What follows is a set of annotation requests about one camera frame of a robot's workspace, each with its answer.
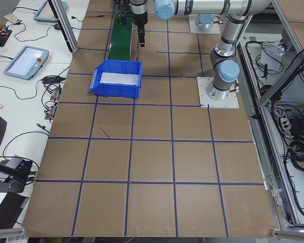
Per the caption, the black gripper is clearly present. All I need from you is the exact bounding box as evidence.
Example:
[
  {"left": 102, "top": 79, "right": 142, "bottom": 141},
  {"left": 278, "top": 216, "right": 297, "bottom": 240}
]
[{"left": 130, "top": 0, "right": 147, "bottom": 47}]

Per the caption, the green conveyor belt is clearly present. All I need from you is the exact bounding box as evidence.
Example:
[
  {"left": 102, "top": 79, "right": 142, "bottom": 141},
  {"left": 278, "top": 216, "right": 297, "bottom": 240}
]
[{"left": 108, "top": 9, "right": 133, "bottom": 61}]

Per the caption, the left blue plastic bin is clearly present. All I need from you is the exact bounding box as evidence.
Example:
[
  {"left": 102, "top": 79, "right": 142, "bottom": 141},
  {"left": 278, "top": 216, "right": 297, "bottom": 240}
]
[{"left": 88, "top": 59, "right": 143, "bottom": 99}]

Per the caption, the teach pendant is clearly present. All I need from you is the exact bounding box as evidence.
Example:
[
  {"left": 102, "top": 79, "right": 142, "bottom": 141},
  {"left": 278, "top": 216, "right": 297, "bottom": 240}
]
[
  {"left": 33, "top": 1, "right": 57, "bottom": 23},
  {"left": 3, "top": 46, "right": 49, "bottom": 80}
]

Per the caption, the white foam pad left bin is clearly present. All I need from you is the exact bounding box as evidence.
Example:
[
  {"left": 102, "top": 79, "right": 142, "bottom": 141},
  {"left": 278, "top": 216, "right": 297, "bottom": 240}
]
[{"left": 100, "top": 72, "right": 139, "bottom": 85}]

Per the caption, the far teach pendant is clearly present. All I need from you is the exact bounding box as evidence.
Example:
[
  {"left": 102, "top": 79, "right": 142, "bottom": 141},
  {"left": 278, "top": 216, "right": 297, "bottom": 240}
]
[{"left": 33, "top": 1, "right": 57, "bottom": 23}]

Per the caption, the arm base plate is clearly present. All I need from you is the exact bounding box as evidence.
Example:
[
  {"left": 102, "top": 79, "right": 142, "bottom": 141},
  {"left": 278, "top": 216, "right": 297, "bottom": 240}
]
[
  {"left": 188, "top": 14, "right": 221, "bottom": 34},
  {"left": 197, "top": 77, "right": 239, "bottom": 109}
]

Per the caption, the aluminium frame post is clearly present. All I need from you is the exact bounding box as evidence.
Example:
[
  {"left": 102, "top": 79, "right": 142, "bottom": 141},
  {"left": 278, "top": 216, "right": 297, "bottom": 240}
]
[{"left": 48, "top": 0, "right": 79, "bottom": 53}]

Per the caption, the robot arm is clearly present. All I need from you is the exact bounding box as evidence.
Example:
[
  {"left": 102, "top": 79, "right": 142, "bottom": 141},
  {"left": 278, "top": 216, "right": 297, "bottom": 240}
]
[
  {"left": 129, "top": 0, "right": 215, "bottom": 47},
  {"left": 154, "top": 0, "right": 270, "bottom": 101}
]

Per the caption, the near teach pendant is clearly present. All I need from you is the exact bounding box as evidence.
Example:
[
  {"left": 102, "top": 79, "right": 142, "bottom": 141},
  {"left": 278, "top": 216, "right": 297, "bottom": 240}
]
[{"left": 3, "top": 46, "right": 49, "bottom": 80}]

